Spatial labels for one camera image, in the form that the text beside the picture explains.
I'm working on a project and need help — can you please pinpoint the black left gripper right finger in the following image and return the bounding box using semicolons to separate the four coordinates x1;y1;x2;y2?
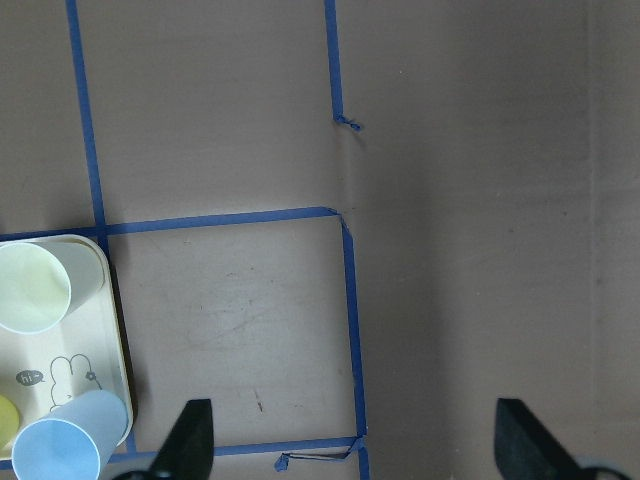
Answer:
494;398;630;480

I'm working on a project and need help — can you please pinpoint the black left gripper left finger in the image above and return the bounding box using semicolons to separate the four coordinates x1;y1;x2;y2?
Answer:
116;399;214;480

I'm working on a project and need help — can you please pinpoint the light blue plastic cup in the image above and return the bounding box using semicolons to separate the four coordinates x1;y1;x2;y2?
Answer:
12;390;128;479

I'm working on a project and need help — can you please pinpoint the white plastic cup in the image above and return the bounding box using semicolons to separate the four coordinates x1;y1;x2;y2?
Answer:
1;236;105;335

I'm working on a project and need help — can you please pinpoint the yellow plastic cup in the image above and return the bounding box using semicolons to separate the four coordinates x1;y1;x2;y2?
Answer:
0;395;21;449

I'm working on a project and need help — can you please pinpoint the cream cartoon tray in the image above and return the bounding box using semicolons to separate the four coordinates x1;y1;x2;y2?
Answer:
1;234;134;444

